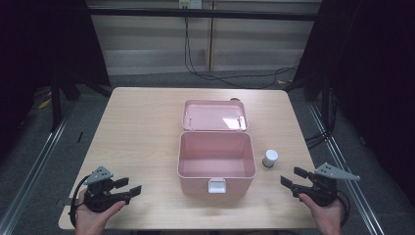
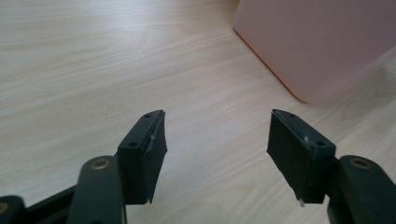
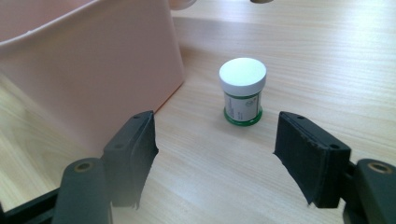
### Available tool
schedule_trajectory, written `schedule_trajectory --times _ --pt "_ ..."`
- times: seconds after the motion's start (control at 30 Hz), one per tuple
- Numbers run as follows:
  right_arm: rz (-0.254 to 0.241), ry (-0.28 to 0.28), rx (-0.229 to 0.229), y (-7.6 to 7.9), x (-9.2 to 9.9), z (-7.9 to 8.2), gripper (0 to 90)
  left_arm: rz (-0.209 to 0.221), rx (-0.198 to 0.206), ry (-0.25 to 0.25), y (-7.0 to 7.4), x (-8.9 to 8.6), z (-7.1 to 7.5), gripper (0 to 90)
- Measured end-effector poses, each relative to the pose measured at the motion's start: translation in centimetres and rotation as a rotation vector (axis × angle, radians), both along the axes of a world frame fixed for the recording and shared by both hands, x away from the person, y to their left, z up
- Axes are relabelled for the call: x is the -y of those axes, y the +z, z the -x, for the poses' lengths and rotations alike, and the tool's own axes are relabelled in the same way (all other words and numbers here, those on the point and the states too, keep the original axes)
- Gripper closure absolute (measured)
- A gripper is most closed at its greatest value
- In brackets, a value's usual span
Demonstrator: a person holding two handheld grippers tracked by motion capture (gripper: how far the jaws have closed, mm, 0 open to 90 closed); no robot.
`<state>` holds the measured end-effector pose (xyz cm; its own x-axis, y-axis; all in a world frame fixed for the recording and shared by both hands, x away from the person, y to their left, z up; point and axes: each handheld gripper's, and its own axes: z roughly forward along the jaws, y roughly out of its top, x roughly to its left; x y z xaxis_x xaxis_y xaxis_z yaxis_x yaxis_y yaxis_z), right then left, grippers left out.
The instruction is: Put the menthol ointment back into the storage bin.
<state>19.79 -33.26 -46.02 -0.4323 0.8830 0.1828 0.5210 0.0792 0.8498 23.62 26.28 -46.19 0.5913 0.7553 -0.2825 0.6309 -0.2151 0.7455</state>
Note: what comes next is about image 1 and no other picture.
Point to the yellow scrap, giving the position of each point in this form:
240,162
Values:
44,103

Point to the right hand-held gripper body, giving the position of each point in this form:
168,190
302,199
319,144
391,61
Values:
323,191

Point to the black horizontal bar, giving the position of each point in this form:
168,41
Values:
202,13

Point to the small black stick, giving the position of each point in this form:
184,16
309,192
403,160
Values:
80,137

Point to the person's right hand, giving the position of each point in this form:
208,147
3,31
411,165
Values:
326,218

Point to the aluminium floor rail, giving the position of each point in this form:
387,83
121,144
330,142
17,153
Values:
36,163
345,169

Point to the small white jar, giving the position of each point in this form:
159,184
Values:
270,158

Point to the black metal stand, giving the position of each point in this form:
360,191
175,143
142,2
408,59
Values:
56,98

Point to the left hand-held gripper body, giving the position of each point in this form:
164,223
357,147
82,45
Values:
98,196

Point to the pink plastic storage box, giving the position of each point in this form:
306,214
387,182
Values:
215,153

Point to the dark curtain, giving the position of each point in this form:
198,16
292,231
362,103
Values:
42,45
368,65

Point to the dark round thing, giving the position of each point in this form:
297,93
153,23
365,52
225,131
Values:
235,99

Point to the white wall socket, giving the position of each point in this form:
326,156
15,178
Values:
190,3

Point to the person's left hand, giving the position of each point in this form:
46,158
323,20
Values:
91,222

